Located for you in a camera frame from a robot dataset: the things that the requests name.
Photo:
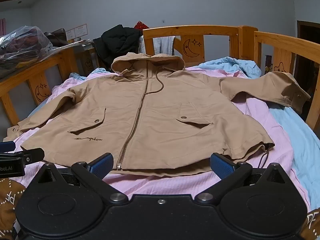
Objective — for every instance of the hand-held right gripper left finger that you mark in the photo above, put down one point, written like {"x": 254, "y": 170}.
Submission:
{"x": 103, "y": 165}

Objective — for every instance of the framed wall certificate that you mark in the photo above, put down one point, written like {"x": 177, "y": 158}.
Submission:
{"x": 81, "y": 31}
{"x": 70, "y": 35}

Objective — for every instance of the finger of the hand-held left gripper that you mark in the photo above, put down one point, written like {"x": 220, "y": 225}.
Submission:
{"x": 33, "y": 154}
{"x": 7, "y": 146}

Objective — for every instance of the grey white cloth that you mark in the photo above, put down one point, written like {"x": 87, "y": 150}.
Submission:
{"x": 163, "y": 45}

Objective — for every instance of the brown leather bag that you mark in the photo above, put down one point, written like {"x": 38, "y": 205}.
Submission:
{"x": 56, "y": 37}

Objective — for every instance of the black jacket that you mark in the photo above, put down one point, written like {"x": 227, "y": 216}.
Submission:
{"x": 117, "y": 45}

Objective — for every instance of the red paper decoration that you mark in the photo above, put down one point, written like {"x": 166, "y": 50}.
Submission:
{"x": 141, "y": 26}

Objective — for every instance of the light blue bed sheet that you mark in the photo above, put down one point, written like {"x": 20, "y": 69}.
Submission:
{"x": 297, "y": 135}

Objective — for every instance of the pink blanket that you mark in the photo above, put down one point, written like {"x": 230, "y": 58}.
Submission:
{"x": 255, "y": 155}

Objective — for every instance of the tan hooded jacket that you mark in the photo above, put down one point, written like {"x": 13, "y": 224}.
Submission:
{"x": 155, "y": 120}

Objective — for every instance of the wooden bed frame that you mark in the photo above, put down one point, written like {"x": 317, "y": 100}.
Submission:
{"x": 280, "y": 45}

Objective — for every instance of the clear plastic bag of clothes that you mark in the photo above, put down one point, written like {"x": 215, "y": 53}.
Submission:
{"x": 22, "y": 46}

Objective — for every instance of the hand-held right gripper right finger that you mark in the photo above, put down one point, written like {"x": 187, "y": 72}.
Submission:
{"x": 220, "y": 165}

